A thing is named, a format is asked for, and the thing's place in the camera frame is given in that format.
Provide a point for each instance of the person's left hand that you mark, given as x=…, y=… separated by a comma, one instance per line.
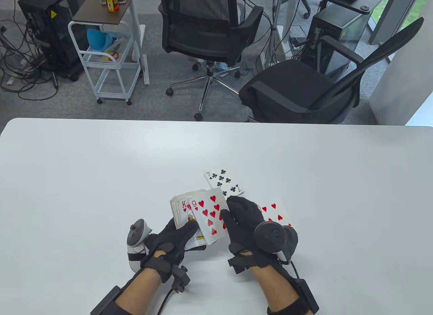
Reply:
x=169, y=242

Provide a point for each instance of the person's right hand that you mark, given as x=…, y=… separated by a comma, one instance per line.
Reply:
x=243, y=223

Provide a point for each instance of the red hearts playing card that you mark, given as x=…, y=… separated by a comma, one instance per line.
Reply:
x=275, y=210
x=206, y=213

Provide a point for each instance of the black clubs playing card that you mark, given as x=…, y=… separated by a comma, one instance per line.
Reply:
x=221, y=179

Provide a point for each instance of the person's left forearm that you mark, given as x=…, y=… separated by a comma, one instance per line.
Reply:
x=137, y=291

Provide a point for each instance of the person's right forearm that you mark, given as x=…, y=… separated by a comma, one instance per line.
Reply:
x=274, y=289

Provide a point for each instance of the grey left hand controller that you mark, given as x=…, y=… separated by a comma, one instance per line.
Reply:
x=135, y=233

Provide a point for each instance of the black padded office chair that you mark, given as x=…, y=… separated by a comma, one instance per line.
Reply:
x=291, y=81

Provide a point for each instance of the black mesh back office chair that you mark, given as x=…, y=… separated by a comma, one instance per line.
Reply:
x=199, y=41

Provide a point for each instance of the small black power adapter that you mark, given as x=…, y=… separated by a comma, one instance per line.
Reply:
x=297, y=41

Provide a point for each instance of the blue plastic bowl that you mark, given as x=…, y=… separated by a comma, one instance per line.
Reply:
x=98, y=39

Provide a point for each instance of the black chair base with casters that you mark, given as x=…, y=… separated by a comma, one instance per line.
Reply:
x=306, y=14

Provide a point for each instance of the black glass side computer tower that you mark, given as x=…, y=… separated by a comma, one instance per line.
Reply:
x=351, y=25

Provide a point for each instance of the black computer tower yellow sticker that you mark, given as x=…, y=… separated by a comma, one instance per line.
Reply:
x=50, y=41

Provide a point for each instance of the brown top white side table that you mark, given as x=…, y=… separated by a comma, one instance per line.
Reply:
x=98, y=7

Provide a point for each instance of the small black round object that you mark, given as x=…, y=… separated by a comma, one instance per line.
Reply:
x=364, y=8

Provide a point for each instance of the yellow and red packet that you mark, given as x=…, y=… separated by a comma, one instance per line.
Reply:
x=110, y=2

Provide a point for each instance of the dark office desk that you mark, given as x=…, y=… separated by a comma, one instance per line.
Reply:
x=372, y=0

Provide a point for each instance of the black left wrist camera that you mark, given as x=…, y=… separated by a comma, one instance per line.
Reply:
x=180, y=277

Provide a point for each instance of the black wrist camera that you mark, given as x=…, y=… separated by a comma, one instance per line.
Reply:
x=238, y=264
x=180, y=277

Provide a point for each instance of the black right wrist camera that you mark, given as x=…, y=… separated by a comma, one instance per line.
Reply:
x=238, y=264

